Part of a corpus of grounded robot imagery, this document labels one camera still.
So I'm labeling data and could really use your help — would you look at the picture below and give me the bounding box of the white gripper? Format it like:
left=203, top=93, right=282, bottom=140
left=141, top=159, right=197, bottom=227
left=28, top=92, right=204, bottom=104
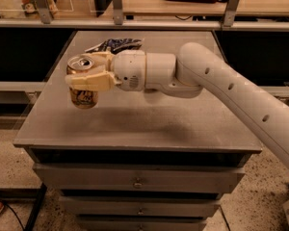
left=65, top=50, right=146, bottom=91

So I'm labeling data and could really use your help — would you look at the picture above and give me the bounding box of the middle metal post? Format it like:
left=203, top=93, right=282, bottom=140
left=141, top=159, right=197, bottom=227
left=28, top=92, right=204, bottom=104
left=112, top=0, right=123, bottom=25

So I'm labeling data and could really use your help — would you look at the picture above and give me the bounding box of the blue chip bag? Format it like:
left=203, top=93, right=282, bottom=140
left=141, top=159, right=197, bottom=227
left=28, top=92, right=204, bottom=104
left=85, top=38, right=143, bottom=54

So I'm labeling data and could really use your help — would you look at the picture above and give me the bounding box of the right metal post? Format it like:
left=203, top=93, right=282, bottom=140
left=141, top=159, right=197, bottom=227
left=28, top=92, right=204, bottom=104
left=222, top=0, right=240, bottom=27

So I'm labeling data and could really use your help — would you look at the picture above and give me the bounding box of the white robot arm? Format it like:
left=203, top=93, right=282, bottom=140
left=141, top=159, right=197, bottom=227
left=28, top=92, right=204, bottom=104
left=66, top=42, right=289, bottom=169

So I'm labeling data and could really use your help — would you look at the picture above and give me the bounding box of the left metal post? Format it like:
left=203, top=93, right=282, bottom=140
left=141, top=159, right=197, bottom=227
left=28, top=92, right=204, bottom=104
left=36, top=0, right=53, bottom=24

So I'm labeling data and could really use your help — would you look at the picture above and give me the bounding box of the top drawer knob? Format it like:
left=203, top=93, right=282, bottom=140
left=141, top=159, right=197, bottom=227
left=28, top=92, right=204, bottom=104
left=133, top=178, right=143, bottom=189

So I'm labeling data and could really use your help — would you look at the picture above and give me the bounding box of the black floor cable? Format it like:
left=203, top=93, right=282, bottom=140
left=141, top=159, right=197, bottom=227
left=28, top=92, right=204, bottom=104
left=0, top=195, right=26, bottom=231

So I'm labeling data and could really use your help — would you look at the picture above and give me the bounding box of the drawer knob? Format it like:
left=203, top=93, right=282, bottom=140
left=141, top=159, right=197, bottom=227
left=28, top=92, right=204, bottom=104
left=133, top=178, right=143, bottom=189
left=137, top=208, right=144, bottom=216

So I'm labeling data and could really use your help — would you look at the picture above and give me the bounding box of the grey drawer cabinet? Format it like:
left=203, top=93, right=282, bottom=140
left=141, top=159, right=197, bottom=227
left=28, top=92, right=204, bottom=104
left=13, top=30, right=263, bottom=231

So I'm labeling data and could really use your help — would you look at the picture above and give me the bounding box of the middle drawer knob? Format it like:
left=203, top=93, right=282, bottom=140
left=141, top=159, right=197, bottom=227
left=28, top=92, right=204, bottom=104
left=137, top=208, right=144, bottom=216

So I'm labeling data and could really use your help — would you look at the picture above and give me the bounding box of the wooden background desk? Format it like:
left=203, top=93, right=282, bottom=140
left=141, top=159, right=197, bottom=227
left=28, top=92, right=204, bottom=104
left=52, top=0, right=289, bottom=17

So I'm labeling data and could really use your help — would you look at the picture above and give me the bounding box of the orange soda can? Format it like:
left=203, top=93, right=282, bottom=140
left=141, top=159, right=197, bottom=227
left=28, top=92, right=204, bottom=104
left=66, top=54, right=98, bottom=109

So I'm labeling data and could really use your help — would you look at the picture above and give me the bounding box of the metal post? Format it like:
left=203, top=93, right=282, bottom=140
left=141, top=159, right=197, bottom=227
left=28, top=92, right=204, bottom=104
left=112, top=0, right=123, bottom=25
left=222, top=0, right=240, bottom=27
left=36, top=0, right=53, bottom=24

